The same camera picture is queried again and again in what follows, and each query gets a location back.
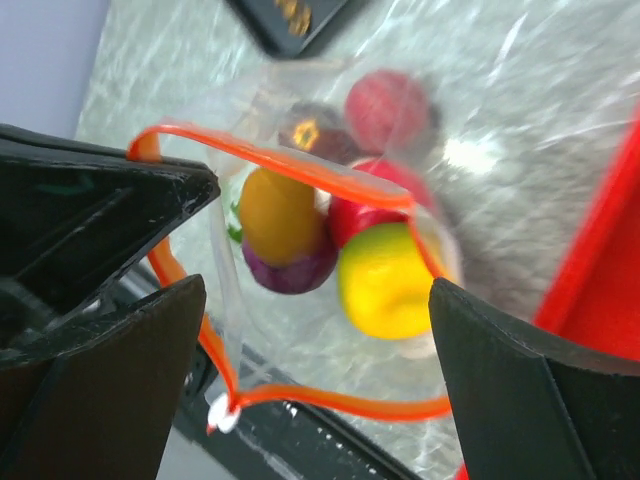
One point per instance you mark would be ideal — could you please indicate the clear zip bag orange zipper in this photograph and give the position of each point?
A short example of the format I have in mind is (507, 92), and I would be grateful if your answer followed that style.
(300, 348)

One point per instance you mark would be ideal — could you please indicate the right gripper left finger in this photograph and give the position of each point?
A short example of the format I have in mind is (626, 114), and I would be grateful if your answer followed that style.
(95, 399)

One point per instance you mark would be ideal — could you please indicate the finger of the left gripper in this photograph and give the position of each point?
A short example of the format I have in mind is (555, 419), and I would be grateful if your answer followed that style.
(76, 216)

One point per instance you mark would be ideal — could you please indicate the red plastic bin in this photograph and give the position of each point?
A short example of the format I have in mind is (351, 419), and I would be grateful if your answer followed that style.
(594, 299)

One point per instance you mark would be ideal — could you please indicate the dark maroon passion fruit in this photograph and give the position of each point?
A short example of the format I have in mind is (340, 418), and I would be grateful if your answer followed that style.
(319, 130)

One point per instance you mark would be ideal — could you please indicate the dark green tray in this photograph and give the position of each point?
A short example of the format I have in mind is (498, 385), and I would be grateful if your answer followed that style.
(265, 24)

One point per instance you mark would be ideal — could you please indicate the brown kiwi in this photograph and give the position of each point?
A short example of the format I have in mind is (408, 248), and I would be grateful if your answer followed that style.
(279, 217)

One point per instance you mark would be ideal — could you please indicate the white radish with leaves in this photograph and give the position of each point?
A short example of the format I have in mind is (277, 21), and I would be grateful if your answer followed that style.
(233, 225)

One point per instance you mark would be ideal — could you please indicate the gold fork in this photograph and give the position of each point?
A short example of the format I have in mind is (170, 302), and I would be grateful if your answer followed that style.
(297, 14)

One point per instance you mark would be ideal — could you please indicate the red apple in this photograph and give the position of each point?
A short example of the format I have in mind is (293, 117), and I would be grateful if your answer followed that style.
(349, 217)

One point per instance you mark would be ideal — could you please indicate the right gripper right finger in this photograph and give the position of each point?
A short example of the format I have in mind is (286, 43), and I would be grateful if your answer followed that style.
(529, 404)

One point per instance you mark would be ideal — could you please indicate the purple onion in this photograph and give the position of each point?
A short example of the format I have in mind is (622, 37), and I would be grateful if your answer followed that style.
(302, 276)

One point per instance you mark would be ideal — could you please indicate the red wrinkled fruit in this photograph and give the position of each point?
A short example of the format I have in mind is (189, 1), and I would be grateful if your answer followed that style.
(387, 109)

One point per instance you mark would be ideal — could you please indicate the yellow lemon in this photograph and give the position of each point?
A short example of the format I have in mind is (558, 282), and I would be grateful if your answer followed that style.
(383, 283)

